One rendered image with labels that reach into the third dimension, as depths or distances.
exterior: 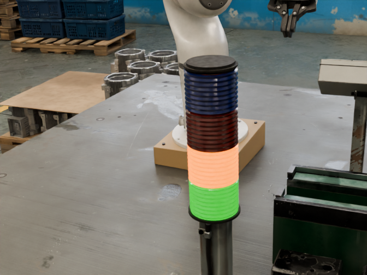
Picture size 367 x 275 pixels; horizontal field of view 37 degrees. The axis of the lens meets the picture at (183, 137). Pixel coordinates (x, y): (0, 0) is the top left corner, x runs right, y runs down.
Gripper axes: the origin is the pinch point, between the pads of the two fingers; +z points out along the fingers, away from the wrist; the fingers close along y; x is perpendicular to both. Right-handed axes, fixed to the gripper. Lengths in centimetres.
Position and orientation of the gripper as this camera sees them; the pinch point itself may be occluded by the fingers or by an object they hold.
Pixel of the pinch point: (288, 26)
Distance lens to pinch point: 121.9
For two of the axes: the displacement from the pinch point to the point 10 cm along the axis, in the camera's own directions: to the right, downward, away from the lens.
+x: 3.2, 3.0, 9.0
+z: -2.1, 9.5, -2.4
